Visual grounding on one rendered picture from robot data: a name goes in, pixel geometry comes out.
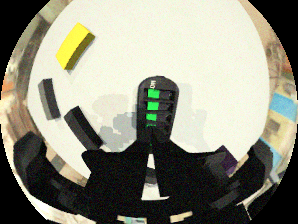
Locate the yellow flat block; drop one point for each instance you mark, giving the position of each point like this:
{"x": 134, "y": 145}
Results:
{"x": 73, "y": 45}

